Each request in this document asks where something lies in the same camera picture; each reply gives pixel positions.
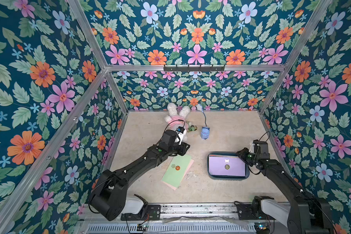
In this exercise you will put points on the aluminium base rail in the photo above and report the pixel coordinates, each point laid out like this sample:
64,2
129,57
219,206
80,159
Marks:
190,218

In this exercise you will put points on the white plush bunny toy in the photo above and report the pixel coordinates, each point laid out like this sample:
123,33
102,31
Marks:
176,118

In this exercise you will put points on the black wall hook rail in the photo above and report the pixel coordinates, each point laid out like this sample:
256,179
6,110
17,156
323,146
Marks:
193,68

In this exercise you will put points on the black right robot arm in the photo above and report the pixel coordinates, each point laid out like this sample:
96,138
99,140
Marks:
305,213

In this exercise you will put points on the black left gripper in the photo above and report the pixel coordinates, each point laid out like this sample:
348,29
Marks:
183,150

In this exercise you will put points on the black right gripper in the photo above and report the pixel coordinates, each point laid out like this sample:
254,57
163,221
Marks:
243,153

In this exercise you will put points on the dark teal storage box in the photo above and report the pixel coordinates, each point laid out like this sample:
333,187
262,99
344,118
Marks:
228,177

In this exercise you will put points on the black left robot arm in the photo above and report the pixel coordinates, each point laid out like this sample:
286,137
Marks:
109,195

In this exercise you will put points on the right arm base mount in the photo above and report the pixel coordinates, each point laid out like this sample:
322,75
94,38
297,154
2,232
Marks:
262,207

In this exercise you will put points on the blue cat desk lamp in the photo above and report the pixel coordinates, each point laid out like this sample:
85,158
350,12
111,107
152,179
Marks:
205,132

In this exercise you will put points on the lilac purple envelope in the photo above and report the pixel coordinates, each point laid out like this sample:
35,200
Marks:
227,166

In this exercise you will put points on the small green flower toy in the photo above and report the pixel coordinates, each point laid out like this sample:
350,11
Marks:
192,128

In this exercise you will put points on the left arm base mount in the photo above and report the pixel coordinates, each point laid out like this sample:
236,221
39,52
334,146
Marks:
139,209

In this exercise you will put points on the light green envelope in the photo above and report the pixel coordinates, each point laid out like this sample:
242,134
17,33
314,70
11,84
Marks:
177,171

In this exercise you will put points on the pink envelope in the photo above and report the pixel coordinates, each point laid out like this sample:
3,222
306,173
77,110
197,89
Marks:
187,172

